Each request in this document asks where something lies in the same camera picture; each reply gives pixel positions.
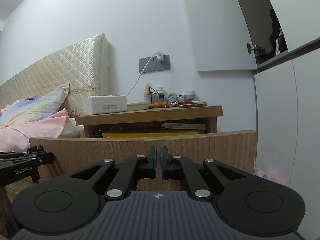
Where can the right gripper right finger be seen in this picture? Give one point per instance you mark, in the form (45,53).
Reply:
(188,173)

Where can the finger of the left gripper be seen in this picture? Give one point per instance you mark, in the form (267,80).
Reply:
(27,159)
(28,152)

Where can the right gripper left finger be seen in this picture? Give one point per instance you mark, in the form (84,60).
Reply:
(126,175)

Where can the pink blanket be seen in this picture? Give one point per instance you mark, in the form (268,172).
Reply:
(16,138)

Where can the floral cream bedsheet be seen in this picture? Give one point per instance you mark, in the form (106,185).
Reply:
(71,129)

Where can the pastel rainbow pillow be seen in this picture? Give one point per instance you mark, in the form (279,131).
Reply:
(33,109)

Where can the wooden nightstand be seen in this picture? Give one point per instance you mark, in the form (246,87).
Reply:
(208,114)

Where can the cream ceramic dish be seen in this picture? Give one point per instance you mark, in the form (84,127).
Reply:
(137,106)

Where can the bunch of keys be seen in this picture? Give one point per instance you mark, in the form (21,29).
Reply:
(174,104)

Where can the orange gourd ornament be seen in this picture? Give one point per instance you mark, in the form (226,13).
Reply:
(158,104)

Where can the red ball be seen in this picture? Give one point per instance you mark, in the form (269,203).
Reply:
(185,102)

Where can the black smartphone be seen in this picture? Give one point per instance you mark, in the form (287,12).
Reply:
(199,104)

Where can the grey cloth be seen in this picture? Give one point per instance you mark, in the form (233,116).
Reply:
(172,98)

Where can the white tissue pack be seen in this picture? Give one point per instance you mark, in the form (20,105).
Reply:
(104,104)

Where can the white round device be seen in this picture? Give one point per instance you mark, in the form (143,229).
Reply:
(189,94)

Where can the white cap pill bottle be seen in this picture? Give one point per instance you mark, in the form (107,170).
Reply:
(160,92)

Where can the cream quilted headboard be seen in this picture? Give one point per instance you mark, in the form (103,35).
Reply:
(84,65)

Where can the white charger plug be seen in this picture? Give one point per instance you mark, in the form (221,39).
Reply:
(160,55)

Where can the white cabinet door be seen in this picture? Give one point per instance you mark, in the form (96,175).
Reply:
(219,35)

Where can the metal door hinge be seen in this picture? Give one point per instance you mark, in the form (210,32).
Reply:
(256,48)

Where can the dark clothes in wardrobe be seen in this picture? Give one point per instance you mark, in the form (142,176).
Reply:
(276,39)

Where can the grey wall socket panel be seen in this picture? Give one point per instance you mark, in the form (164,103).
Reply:
(154,65)

